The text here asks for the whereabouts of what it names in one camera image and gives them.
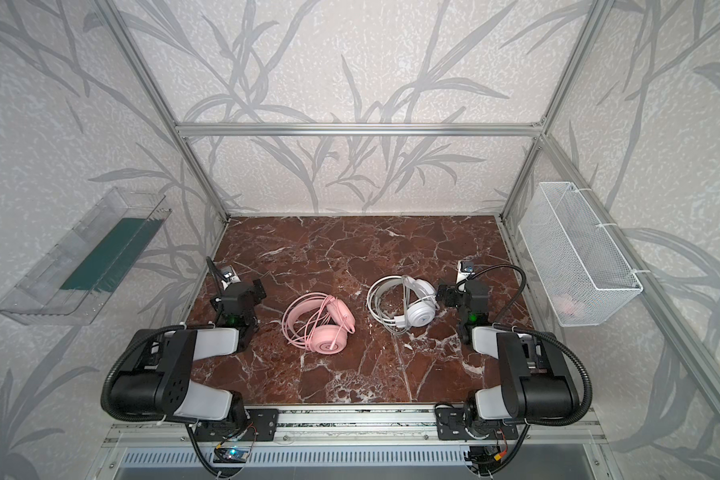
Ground white headphones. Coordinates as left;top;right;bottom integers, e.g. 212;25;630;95
366;275;438;335

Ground pink headphone cable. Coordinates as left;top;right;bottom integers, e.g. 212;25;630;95
284;293;346;352

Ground white headphone cable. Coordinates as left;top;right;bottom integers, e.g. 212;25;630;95
366;274;415;336

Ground pink headphones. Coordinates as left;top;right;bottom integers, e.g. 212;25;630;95
280;292;355;355

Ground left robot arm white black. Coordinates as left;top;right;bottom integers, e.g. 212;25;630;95
100;279;266;430

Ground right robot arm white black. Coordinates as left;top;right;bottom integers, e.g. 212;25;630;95
436;279;593;435

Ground pink item in basket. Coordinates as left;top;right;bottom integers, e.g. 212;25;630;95
553;294;584;318

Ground green circuit board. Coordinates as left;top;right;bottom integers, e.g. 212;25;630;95
214;447;250;464

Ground right wiring connector board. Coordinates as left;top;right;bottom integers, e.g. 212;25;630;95
465;447;515;470

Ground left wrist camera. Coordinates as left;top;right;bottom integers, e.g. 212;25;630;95
206;256;241;295

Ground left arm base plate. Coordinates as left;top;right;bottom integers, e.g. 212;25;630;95
194;408;279;443

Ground white wire mesh basket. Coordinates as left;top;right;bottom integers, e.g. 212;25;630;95
519;182;643;327

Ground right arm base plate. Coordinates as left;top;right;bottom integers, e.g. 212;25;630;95
433;404;519;441

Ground aluminium front rail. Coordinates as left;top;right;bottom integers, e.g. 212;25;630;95
102;403;607;448

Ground clear plastic wall bin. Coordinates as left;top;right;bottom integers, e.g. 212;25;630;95
0;187;171;326

